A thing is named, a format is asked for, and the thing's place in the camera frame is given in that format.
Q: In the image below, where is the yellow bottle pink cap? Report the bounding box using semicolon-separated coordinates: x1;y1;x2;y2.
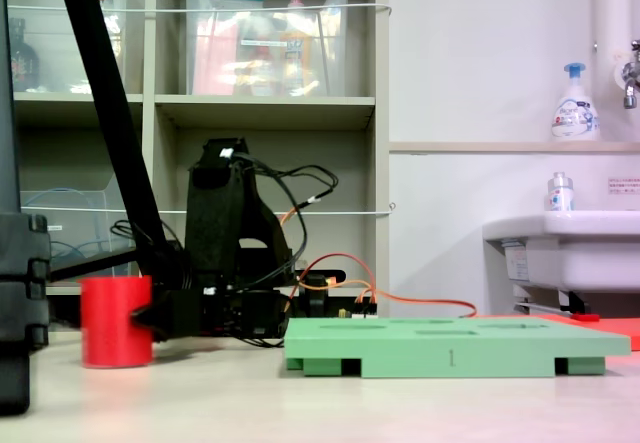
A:
278;0;315;97

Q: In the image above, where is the clear bin with bottles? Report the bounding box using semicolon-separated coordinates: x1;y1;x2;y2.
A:
7;0;129;95

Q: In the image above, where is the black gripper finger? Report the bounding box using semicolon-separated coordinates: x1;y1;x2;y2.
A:
129;292;174;344

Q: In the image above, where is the green shape sorting board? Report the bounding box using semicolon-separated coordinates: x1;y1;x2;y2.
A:
283;316;632;379

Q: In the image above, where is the orange wire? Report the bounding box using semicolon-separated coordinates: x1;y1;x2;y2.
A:
279;207;479;320

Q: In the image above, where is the white sink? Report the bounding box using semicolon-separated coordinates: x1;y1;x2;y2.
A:
482;210;640;314

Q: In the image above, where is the clear bin with packets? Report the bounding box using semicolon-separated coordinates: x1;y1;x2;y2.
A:
184;0;350;97

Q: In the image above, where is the white label red text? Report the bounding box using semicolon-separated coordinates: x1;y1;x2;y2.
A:
607;176;640;196

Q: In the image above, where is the beige shelf unit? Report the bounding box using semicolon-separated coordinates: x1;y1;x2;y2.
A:
0;0;391;314

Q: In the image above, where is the white foam soap dispenser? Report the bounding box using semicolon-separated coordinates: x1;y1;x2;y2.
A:
551;61;601;142

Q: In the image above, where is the metal faucet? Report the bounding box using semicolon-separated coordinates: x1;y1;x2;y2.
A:
613;38;640;110

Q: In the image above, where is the black table clamp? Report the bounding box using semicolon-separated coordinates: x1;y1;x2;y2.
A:
298;268;346;317

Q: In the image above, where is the small silver capped bottle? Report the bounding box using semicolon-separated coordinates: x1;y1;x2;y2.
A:
544;171;576;213

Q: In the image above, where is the clear bin with blue cables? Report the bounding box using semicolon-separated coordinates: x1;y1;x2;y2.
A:
19;172;139;269

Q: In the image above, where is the dark glass bottle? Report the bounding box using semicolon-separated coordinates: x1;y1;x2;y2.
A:
8;17;41;93

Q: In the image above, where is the red cylinder block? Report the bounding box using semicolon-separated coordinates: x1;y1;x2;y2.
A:
77;275;154;369

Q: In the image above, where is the black cable white marker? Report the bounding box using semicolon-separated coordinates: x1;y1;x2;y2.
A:
232;152;340;224

